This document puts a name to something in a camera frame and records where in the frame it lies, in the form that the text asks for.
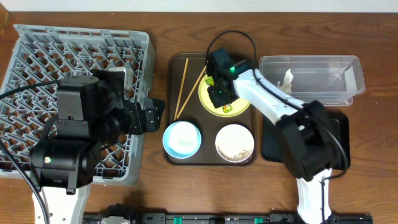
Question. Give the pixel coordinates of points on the white tissue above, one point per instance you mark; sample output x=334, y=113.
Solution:
x=286, y=87

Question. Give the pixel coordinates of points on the green snack wrapper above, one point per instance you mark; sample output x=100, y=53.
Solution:
x=226, y=108

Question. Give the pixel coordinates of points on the black rectangular tray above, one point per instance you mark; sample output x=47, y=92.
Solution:
x=340, y=128

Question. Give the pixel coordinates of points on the yellow round plate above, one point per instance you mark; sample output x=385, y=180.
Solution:
x=239, y=106

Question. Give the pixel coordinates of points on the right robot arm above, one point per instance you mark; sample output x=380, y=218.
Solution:
x=309, y=149

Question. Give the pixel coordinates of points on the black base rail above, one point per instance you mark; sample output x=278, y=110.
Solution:
x=125, y=214

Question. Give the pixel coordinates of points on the white bowl with food scraps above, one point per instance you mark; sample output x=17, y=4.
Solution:
x=234, y=143

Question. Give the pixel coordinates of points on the dark brown serving tray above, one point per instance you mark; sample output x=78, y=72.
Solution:
x=194, y=112

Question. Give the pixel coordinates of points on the grey plastic dish rack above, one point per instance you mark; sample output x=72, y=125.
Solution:
x=43, y=54

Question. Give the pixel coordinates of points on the wooden chopstick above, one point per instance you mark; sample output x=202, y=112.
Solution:
x=181, y=88
x=191, y=92

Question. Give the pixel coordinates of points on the clear plastic waste bin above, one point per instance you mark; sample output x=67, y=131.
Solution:
x=330, y=79

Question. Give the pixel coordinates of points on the light blue bowl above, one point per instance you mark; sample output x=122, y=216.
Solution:
x=173, y=154

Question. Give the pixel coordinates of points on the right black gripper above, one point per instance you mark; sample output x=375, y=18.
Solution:
x=218, y=97

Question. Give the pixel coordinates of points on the white cup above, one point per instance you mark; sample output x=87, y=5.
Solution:
x=183, y=138

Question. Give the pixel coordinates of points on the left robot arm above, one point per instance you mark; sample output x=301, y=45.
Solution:
x=92, y=114

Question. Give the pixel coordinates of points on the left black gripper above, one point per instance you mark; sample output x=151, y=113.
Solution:
x=150, y=114

